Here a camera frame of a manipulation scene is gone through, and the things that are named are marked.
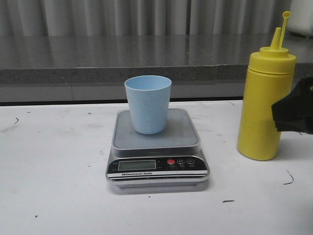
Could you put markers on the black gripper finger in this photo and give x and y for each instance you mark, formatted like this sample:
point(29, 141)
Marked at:
point(295, 111)

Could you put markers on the yellow squeeze bottle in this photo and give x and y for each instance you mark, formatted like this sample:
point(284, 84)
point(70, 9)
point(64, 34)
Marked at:
point(268, 79)

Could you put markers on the light blue plastic cup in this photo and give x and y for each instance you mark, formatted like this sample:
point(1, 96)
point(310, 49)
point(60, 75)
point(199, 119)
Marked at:
point(148, 98)

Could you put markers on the silver digital kitchen scale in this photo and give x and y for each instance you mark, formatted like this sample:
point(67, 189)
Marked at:
point(172, 157)

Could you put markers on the white kitchen appliance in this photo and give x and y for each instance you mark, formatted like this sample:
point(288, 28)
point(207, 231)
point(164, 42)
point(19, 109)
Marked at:
point(301, 19)

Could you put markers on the grey stone counter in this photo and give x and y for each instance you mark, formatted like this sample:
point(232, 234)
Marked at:
point(93, 69)

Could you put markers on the grey pleated curtain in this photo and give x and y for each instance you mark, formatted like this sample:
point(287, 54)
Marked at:
point(139, 17)

